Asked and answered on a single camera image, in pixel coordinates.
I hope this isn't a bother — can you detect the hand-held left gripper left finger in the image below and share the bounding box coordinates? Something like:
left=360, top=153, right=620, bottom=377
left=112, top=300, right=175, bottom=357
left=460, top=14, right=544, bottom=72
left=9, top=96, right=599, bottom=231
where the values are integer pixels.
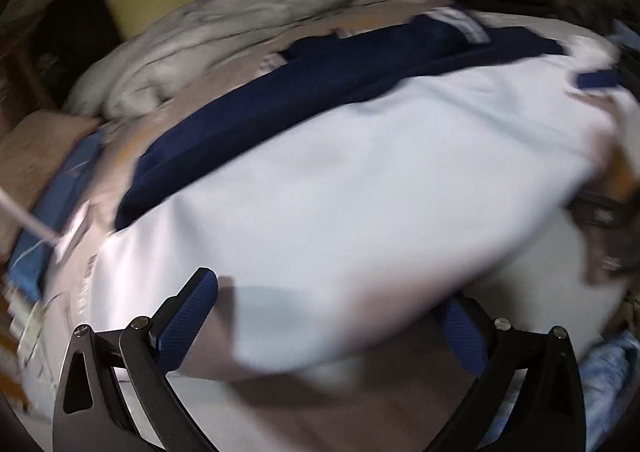
left=52, top=267, right=219, bottom=452

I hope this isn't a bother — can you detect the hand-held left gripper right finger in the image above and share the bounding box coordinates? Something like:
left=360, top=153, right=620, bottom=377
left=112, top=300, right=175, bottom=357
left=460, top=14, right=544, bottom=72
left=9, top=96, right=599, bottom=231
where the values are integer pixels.
left=425, top=294, right=586, bottom=452

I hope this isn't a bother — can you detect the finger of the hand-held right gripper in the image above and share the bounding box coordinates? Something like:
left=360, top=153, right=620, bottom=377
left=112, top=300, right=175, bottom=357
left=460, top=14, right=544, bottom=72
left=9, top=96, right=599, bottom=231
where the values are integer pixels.
left=565, top=187, right=636, bottom=230
left=585, top=232, right=640, bottom=283

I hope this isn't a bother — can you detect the white and navy varsity jacket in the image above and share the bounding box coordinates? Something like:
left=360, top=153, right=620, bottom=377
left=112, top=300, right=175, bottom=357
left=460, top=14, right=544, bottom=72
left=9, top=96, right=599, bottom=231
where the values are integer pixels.
left=115, top=2, right=640, bottom=378

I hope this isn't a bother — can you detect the light blue cloth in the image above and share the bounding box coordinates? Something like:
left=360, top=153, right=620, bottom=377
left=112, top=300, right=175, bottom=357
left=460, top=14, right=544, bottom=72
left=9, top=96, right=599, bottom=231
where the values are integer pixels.
left=580, top=332, right=640, bottom=452

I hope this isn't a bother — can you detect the blue pillow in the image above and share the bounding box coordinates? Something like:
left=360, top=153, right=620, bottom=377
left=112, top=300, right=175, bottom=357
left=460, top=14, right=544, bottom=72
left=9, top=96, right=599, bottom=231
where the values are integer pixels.
left=10, top=132, right=108, bottom=303

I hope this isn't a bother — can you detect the grey duvet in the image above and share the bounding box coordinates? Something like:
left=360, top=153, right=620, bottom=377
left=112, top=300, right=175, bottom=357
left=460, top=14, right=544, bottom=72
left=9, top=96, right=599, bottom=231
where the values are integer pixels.
left=67, top=0, right=431, bottom=120

